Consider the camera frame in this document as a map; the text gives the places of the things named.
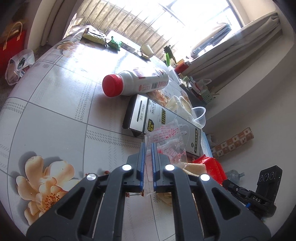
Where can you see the floral table cloth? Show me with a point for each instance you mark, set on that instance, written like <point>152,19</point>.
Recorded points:
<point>57,125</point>

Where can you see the yellow-green snack packet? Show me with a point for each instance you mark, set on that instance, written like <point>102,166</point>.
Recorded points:
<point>94,36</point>

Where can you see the clear plastic cup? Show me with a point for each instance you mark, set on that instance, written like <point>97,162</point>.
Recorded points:
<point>199,117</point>

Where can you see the patterned paper roll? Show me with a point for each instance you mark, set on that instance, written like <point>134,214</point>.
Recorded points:
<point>233,143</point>

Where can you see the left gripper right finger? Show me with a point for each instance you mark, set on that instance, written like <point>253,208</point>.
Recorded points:
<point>203,210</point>

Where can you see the white paper cup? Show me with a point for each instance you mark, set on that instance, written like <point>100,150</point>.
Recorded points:
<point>147,50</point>

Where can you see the white glove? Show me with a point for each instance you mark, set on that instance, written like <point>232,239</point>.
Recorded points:
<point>181,107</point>

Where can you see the white plastic bag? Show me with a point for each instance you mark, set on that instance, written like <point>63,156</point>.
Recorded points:
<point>19,65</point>

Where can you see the green snack wrapper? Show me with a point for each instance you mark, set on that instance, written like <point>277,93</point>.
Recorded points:
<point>114,44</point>

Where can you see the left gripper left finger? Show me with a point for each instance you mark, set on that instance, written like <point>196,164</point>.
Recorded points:
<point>93,209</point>

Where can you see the beige curtain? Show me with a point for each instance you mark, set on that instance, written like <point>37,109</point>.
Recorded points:
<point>230,58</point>

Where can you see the silver data cable box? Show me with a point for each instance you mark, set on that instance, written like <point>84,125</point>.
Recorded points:
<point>144,116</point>

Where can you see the large clear water bottle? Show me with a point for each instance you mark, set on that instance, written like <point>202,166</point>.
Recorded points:
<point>234,176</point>

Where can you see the white bottle red cap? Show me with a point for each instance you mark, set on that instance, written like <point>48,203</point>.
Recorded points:
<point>136,81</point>

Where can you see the green mesh basket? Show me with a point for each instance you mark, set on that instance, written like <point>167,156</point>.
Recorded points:
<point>206,96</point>

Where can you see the red canister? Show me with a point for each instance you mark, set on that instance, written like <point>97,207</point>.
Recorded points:
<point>182,67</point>

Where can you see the clear red-printed plastic wrapper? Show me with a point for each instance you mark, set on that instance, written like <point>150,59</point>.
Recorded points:
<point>170,142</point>

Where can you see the red gift bag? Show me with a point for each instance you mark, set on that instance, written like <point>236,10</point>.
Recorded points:
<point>13,43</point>

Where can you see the red plastic box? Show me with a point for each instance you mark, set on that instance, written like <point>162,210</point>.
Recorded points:
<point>213,168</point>

